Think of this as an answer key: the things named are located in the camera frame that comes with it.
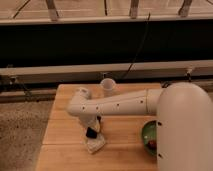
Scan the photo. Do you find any black eraser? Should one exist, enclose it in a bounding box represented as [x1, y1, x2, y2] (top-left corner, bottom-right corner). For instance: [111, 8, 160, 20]
[86, 127, 97, 139]

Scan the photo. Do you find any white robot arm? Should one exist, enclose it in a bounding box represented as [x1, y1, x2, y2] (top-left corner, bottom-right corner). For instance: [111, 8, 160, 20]
[67, 82, 213, 171]

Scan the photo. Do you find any white plastic cup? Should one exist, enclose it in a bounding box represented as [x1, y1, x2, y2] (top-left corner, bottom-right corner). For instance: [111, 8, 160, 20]
[100, 78, 116, 97]

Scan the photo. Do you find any red fruit in bowl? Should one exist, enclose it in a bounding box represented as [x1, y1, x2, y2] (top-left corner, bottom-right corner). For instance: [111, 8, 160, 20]
[148, 140, 157, 149]

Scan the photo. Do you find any green bowl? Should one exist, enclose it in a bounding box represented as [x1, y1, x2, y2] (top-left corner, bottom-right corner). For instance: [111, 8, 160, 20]
[141, 120, 157, 157]

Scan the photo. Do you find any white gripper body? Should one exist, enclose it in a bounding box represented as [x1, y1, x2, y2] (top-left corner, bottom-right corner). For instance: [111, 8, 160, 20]
[79, 115, 101, 131]

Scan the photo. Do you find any wooden table board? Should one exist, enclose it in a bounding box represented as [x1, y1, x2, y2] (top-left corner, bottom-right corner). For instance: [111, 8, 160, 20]
[34, 83, 174, 171]

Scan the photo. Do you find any black cable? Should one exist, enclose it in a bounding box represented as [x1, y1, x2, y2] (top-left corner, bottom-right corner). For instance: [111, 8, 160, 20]
[118, 12, 152, 81]

